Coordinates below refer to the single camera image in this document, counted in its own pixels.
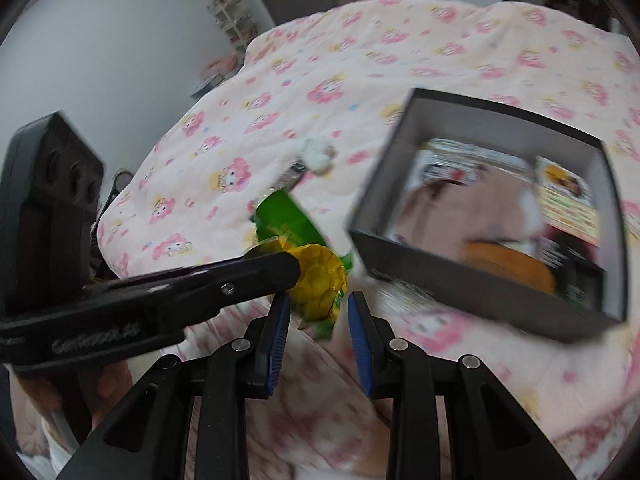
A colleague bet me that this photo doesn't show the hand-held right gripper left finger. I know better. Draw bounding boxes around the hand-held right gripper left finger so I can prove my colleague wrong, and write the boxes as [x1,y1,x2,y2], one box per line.
[59,291,292,480]

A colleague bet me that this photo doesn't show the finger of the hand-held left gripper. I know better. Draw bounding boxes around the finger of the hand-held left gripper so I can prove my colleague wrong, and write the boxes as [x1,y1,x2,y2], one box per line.
[84,251,302,329]

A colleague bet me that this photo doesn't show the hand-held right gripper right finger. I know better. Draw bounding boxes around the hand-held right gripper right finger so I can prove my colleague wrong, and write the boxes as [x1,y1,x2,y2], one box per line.
[347,290,580,480]

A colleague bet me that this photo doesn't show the yellow corn snack packet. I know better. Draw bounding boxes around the yellow corn snack packet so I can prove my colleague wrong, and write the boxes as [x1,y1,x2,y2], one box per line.
[287,242,355,342]

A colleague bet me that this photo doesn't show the black cardboard box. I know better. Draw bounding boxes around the black cardboard box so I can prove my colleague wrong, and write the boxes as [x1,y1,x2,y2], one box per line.
[347,87,629,344]

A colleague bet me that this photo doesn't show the mauve hand cream tube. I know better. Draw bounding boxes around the mauve hand cream tube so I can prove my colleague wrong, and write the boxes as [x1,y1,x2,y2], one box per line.
[272,159,308,194]

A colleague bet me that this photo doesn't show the mauve cloth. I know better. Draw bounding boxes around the mauve cloth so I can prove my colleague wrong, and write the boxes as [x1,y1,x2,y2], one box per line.
[394,174,547,262]

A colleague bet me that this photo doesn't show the person's left hand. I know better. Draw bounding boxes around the person's left hand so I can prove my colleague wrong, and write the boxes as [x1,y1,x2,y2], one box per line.
[9,362,133,453]

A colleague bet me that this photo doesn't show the white plush toy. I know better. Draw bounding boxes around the white plush toy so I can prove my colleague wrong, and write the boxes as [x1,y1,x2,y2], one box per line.
[295,136,339,177]

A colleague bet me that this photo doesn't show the white cartoon printed book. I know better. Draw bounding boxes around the white cartoon printed book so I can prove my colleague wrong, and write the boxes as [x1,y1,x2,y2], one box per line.
[414,137,535,192]

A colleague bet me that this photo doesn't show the black printed packet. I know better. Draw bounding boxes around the black printed packet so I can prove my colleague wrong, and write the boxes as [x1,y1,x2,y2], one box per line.
[542,232,604,307]

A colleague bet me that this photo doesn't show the pink printed blanket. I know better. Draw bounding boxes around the pink printed blanket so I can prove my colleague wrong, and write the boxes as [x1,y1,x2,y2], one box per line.
[95,0,640,480]

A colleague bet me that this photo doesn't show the person's white clothing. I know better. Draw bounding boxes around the person's white clothing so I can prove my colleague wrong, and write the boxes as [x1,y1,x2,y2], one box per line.
[12,410,81,480]

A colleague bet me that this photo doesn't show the white storage rack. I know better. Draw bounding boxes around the white storage rack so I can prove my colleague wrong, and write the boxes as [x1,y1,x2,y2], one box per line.
[206,0,262,63]

